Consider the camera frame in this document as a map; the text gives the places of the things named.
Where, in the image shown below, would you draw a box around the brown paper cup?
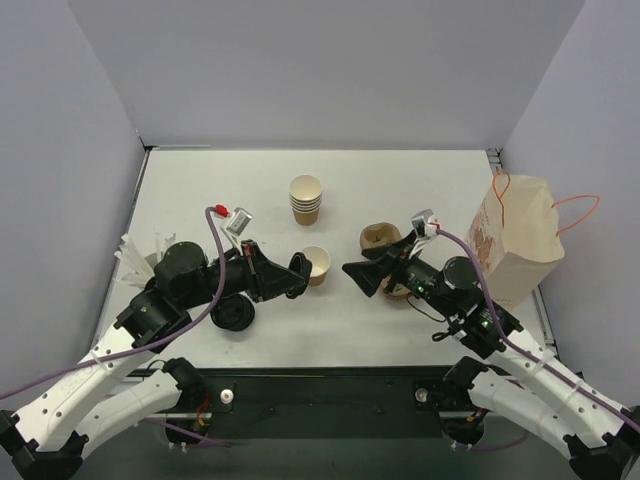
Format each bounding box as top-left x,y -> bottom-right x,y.
302,246 -> 331,287

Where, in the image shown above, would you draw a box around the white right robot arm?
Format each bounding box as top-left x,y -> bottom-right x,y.
342,234 -> 639,479

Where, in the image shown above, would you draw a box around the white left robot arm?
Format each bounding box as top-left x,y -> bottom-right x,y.
1,240 -> 312,479

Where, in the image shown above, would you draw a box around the stack of black cup lids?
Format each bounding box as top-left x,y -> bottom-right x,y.
210,294 -> 255,332

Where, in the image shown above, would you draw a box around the stack of brown paper cups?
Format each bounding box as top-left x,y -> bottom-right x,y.
289,175 -> 323,226

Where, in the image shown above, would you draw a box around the white cup holding straws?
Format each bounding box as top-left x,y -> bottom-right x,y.
144,253 -> 161,279

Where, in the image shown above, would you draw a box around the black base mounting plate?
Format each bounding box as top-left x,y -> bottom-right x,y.
143,367 -> 496,441

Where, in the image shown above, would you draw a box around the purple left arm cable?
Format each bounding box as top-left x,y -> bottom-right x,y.
0,205 -> 236,447

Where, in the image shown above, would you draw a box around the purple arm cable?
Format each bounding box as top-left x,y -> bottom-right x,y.
434,227 -> 640,451
0,205 -> 236,447

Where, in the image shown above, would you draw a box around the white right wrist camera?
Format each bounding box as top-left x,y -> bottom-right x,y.
411,209 -> 440,255

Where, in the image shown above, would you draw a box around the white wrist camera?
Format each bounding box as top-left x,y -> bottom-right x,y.
214,204 -> 253,237
411,209 -> 440,255

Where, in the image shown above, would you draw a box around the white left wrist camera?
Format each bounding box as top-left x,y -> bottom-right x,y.
214,204 -> 253,237

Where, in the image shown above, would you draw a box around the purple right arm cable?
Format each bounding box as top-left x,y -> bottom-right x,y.
434,227 -> 640,451

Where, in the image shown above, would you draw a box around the paper bag with orange handles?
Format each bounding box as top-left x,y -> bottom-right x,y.
466,169 -> 600,311

